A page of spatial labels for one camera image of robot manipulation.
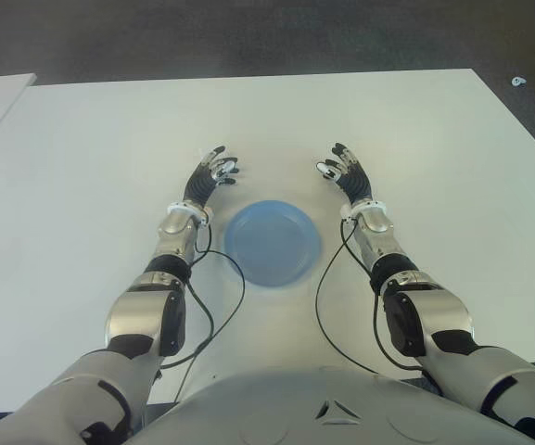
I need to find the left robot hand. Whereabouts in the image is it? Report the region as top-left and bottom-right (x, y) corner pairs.
(183, 145), (240, 210)

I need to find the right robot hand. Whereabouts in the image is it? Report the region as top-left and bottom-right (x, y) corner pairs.
(313, 142), (375, 208)

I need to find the blue plastic plate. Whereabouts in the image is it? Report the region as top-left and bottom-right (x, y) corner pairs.
(223, 199), (323, 287)

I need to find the grey robot torso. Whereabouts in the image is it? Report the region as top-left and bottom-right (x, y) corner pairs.
(141, 363), (535, 445)

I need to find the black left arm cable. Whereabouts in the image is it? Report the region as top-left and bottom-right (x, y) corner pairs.
(158, 217), (246, 404)

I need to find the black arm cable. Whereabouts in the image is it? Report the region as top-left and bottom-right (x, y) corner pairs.
(314, 217), (428, 376)
(158, 217), (246, 404)

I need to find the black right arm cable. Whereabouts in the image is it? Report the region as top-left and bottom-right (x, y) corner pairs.
(314, 217), (428, 376)

